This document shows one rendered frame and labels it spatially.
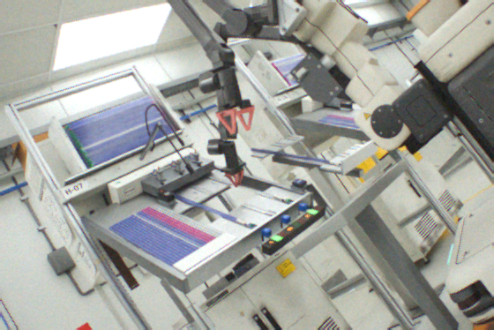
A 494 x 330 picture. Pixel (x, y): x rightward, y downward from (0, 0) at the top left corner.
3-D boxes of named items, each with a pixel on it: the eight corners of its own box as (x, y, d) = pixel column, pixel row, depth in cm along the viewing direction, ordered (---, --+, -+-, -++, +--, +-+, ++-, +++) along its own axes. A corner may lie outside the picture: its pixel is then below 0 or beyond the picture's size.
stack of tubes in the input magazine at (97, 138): (177, 131, 229) (149, 93, 234) (92, 168, 197) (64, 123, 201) (169, 145, 238) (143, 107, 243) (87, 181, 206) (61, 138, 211)
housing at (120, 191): (202, 176, 231) (198, 149, 225) (123, 215, 200) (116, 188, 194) (191, 172, 236) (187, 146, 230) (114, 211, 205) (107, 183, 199)
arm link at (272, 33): (208, 19, 189) (220, 23, 198) (204, 49, 192) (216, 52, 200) (303, 24, 168) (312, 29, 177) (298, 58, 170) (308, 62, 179)
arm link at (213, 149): (226, 126, 190) (236, 126, 197) (203, 127, 195) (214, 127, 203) (227, 155, 190) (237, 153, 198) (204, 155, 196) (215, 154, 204)
